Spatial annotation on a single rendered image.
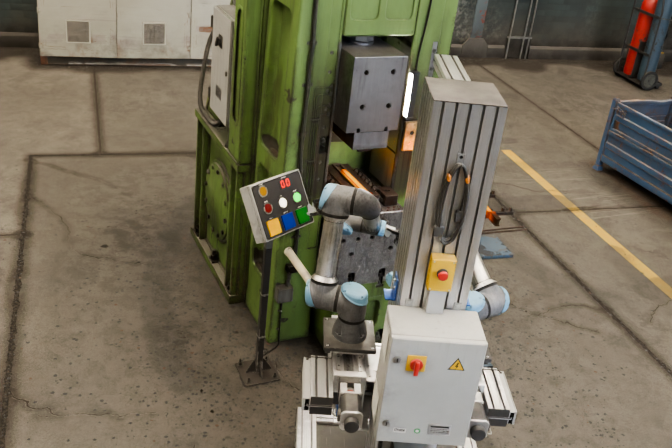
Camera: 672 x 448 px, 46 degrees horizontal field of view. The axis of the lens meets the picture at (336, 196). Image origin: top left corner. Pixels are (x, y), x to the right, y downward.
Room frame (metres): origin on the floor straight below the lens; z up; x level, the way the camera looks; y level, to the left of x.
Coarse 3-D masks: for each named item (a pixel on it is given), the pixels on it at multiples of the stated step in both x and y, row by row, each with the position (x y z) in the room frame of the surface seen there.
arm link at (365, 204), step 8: (360, 192) 2.96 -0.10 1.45; (368, 192) 2.98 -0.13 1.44; (360, 200) 2.93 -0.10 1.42; (368, 200) 2.94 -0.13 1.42; (376, 200) 2.98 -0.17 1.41; (360, 208) 2.92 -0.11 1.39; (368, 208) 2.93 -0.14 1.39; (376, 208) 2.96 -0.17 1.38; (360, 216) 2.94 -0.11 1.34; (368, 216) 2.95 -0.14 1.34; (376, 216) 2.99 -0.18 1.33; (368, 224) 3.10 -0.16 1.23; (376, 224) 3.12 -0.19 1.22; (384, 224) 3.24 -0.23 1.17; (368, 232) 3.23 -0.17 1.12; (376, 232) 3.22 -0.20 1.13; (384, 232) 3.25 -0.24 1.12
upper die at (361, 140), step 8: (336, 128) 4.01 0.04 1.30; (344, 136) 3.92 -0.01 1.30; (352, 136) 3.84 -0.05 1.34; (360, 136) 3.84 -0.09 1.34; (368, 136) 3.86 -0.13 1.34; (376, 136) 3.88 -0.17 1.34; (384, 136) 3.90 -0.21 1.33; (352, 144) 3.83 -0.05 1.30; (360, 144) 3.84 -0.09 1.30; (368, 144) 3.86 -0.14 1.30; (376, 144) 3.88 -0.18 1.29; (384, 144) 3.90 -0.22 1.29
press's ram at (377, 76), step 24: (360, 48) 3.97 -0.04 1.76; (384, 48) 4.02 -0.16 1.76; (360, 72) 3.82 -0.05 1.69; (384, 72) 3.88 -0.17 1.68; (336, 96) 3.94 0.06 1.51; (360, 96) 3.83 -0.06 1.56; (384, 96) 3.89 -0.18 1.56; (336, 120) 3.91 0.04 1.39; (360, 120) 3.83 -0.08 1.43; (384, 120) 3.90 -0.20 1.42
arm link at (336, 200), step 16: (336, 192) 2.95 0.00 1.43; (352, 192) 2.96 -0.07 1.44; (320, 208) 2.95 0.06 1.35; (336, 208) 2.93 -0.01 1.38; (352, 208) 2.92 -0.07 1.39; (336, 224) 2.92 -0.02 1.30; (336, 240) 2.91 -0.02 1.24; (320, 256) 2.90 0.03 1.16; (336, 256) 2.90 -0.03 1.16; (320, 272) 2.87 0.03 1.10; (320, 288) 2.84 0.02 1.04; (336, 288) 2.86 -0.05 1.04; (320, 304) 2.82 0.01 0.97
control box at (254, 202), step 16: (288, 176) 3.59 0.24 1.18; (240, 192) 3.43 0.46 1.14; (256, 192) 3.41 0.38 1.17; (272, 192) 3.47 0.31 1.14; (288, 192) 3.54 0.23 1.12; (304, 192) 3.62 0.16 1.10; (256, 208) 3.36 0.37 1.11; (272, 208) 3.43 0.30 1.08; (288, 208) 3.50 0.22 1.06; (256, 224) 3.36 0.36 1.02; (304, 224) 3.52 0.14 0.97; (256, 240) 3.35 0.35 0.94
